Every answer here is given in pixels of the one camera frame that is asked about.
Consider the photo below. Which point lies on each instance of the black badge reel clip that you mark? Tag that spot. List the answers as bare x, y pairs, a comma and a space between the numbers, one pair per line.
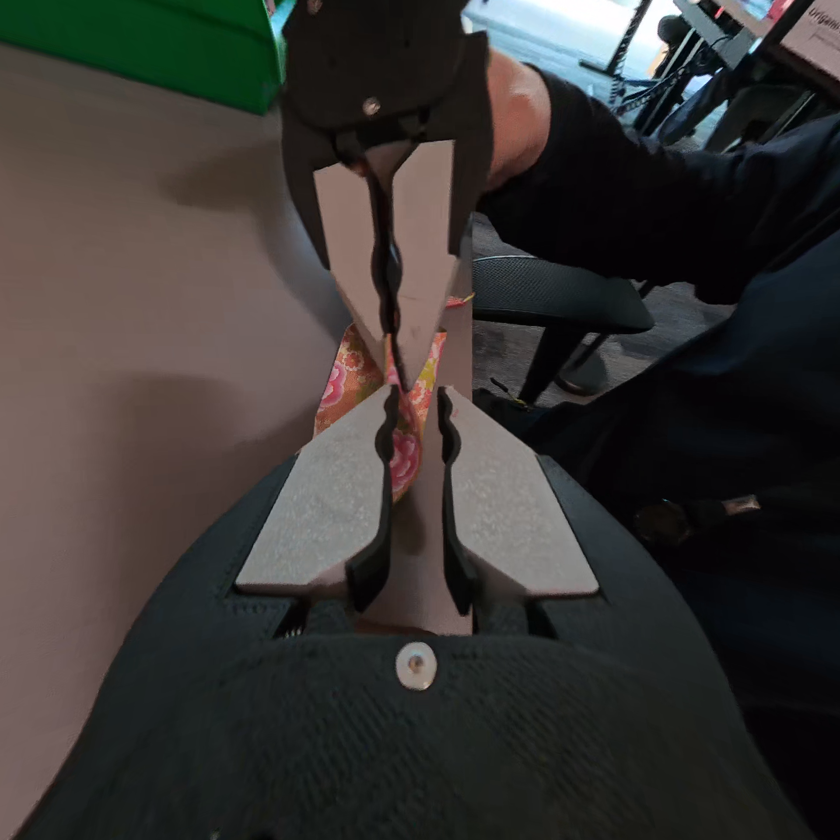
682, 522

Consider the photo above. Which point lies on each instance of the green plastic box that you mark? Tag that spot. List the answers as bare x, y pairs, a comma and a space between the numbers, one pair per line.
151, 46

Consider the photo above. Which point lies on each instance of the black office chair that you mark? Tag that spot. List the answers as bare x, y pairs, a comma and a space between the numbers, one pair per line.
558, 295

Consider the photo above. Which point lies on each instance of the person's right hand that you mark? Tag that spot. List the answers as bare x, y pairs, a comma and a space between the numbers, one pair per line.
518, 118

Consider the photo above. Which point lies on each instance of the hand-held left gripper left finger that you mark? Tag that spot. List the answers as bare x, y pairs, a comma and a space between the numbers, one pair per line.
328, 499

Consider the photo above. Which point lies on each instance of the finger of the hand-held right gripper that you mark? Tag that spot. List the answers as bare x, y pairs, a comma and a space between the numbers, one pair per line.
348, 223
420, 249

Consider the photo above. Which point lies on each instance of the person's dark clothed torso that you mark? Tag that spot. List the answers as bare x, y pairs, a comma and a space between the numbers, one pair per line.
735, 525

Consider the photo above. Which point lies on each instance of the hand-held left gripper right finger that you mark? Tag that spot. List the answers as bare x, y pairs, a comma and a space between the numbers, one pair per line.
512, 518

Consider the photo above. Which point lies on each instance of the white cardboard box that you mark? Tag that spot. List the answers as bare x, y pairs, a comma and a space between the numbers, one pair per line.
814, 33

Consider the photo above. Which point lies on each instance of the black desk frame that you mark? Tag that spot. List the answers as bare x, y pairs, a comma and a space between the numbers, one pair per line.
663, 72

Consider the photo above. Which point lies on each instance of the floral origami paper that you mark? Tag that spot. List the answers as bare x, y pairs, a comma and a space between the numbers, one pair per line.
403, 453

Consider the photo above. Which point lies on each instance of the person's right forearm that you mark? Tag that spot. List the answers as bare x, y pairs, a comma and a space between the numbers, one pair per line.
630, 197

